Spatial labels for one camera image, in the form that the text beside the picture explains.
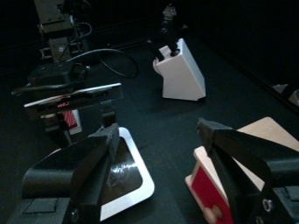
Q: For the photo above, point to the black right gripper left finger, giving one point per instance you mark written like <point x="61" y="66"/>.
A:
<point x="73" y="163"/>

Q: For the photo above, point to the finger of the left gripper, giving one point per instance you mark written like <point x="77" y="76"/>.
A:
<point x="108" y="115"/>
<point x="57" y="131"/>

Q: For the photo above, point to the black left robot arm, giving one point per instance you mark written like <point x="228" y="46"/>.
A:
<point x="52" y="17"/>

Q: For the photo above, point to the black plate with white rim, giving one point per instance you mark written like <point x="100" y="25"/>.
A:
<point x="132" y="172"/>

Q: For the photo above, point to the red striped white box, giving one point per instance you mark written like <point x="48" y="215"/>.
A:
<point x="72" y="120"/>

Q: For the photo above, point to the white knife block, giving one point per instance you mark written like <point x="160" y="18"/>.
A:
<point x="183" y="75"/>

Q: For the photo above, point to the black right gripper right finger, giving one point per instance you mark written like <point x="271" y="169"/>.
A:
<point x="248" y="157"/>

